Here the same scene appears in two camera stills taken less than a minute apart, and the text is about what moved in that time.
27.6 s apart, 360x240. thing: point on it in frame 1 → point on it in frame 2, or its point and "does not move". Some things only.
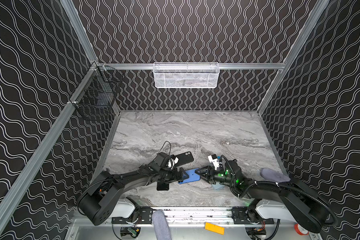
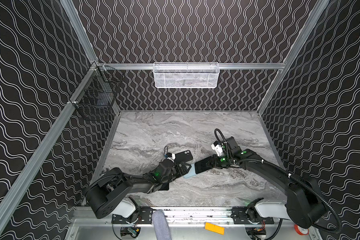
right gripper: x=210 y=173 → x=209 y=162
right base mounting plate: x=239 y=214 does not move
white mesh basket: x=186 y=75 does not move
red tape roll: x=300 y=230 does not move
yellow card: x=214 y=228 does not move
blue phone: x=192 y=176 → x=201 y=166
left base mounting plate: x=141 y=215 does not move
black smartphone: x=184 y=158 does not move
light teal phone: x=218 y=186 → x=191 y=172
